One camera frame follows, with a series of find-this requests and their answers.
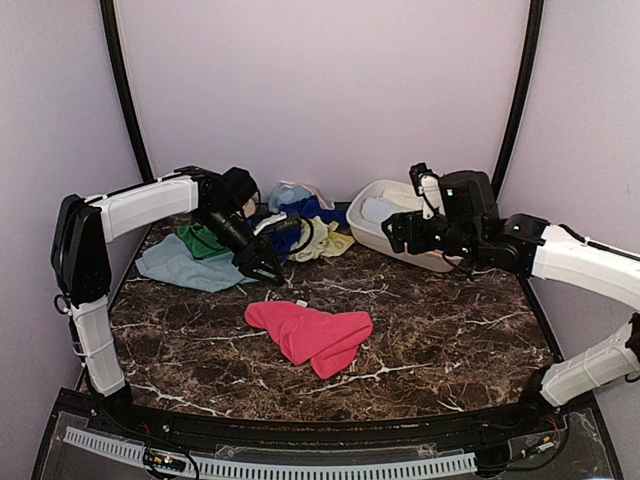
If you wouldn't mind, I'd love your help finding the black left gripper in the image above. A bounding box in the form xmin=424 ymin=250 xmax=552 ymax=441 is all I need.
xmin=196 ymin=205 xmax=285 ymax=286

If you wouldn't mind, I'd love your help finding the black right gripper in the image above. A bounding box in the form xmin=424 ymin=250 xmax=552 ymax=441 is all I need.
xmin=381 ymin=210 xmax=481 ymax=262

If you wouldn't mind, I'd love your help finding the large pale blue towel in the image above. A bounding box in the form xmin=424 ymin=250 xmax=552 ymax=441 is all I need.
xmin=361 ymin=197 xmax=416 ymax=230

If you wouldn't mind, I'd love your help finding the pink towel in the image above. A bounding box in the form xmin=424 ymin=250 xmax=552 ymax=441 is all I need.
xmin=245 ymin=302 xmax=373 ymax=379

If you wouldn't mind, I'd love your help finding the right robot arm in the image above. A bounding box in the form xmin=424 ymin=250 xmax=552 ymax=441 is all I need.
xmin=382 ymin=211 xmax=639 ymax=434

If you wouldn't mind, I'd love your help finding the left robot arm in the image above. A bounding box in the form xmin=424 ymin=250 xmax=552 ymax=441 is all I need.
xmin=50 ymin=166 xmax=284 ymax=436

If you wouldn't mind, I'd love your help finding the royal blue towel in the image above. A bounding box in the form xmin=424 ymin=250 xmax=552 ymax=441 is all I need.
xmin=262 ymin=196 xmax=351 ymax=263

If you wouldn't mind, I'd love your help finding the white rolled towel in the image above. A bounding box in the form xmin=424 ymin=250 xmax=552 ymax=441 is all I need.
xmin=382 ymin=187 xmax=422 ymax=211

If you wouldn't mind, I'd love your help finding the white plastic basin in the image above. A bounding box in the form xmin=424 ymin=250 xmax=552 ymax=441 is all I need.
xmin=346 ymin=179 xmax=453 ymax=273

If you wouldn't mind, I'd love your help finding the green towel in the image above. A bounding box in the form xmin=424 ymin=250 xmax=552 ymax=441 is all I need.
xmin=178 ymin=223 xmax=229 ymax=260

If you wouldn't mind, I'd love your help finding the pale yellow patterned towel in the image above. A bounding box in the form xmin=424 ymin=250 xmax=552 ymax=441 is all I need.
xmin=288 ymin=216 xmax=355 ymax=263

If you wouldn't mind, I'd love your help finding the light blue dotted towel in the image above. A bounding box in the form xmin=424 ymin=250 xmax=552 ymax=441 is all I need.
xmin=267 ymin=181 xmax=335 ymax=213

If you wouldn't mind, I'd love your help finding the grey-blue towel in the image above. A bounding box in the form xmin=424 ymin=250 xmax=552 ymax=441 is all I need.
xmin=135 ymin=234 xmax=254 ymax=293

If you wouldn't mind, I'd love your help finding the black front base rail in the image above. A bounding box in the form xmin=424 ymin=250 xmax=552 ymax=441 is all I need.
xmin=94 ymin=384 xmax=561 ymax=454

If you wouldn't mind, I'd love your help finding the white slotted cable duct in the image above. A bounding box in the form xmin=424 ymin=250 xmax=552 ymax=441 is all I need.
xmin=63 ymin=427 xmax=477 ymax=479

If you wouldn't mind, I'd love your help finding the black right frame post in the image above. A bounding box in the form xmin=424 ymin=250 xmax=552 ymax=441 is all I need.
xmin=491 ymin=0 xmax=545 ymax=197

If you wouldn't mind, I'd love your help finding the black frame post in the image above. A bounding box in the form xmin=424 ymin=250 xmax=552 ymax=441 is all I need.
xmin=99 ymin=0 xmax=154 ymax=182
xmin=491 ymin=0 xmax=545 ymax=197

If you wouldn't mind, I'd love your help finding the black left frame post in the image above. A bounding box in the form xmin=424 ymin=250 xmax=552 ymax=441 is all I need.
xmin=99 ymin=0 xmax=154 ymax=182

